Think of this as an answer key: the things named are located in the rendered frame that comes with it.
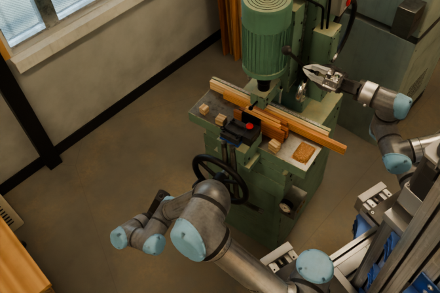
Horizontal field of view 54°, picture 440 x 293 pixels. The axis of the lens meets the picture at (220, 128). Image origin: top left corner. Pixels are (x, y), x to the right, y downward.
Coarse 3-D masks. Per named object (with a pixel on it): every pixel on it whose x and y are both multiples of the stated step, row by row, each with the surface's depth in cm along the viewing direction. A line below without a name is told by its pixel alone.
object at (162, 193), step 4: (160, 192) 168; (164, 192) 168; (156, 196) 169; (160, 196) 168; (164, 196) 168; (156, 200) 168; (160, 200) 168; (152, 204) 169; (156, 204) 168; (152, 208) 168; (156, 208) 168; (148, 212) 168; (152, 212) 168
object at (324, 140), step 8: (224, 96) 200; (232, 96) 196; (240, 104) 196; (248, 104) 193; (288, 120) 186; (296, 128) 184; (304, 128) 182; (304, 136) 184; (312, 136) 181; (320, 136) 179; (320, 144) 181; (328, 144) 178; (336, 144) 176; (344, 152) 177
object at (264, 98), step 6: (276, 78) 184; (270, 84) 182; (276, 84) 182; (252, 90) 180; (258, 90) 180; (270, 90) 179; (276, 90) 185; (252, 96) 180; (258, 96) 178; (264, 96) 177; (270, 96) 182; (252, 102) 183; (258, 102) 181; (264, 102) 178; (264, 108) 181
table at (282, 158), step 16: (208, 96) 202; (192, 112) 196; (208, 112) 196; (224, 112) 195; (208, 128) 196; (288, 144) 182; (256, 160) 183; (272, 160) 182; (288, 160) 177; (304, 176) 176
